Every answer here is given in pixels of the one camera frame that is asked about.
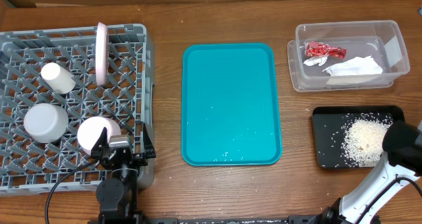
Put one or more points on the grey plastic dish rack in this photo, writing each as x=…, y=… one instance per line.
x=29, y=167

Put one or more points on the white paper cup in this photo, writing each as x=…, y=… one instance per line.
x=58, y=78

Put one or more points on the teal plastic serving tray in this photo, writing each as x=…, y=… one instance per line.
x=229, y=105

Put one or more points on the clear plastic bin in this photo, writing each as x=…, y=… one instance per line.
x=381, y=39

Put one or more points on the small torn white tissue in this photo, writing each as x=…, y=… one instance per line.
x=318, y=60

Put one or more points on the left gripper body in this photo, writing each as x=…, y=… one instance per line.
x=138, y=159

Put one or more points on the large white tissue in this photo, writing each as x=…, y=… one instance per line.
x=354, y=67

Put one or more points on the pile of white rice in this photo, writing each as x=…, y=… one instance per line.
x=364, y=141

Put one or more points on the large white plate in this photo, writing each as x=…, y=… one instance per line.
x=101, y=54

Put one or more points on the small white plate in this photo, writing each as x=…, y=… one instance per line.
x=90, y=130

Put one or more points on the grey ceramic bowl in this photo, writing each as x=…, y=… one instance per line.
x=46, y=122

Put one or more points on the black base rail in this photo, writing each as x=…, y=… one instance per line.
x=293, y=219

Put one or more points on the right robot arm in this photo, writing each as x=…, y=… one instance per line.
x=399, y=166

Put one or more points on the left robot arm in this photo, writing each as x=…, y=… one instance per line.
x=118, y=194

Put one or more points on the black plastic tray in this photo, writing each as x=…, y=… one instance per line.
x=329, y=131

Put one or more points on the red snack wrapper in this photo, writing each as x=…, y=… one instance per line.
x=317, y=49

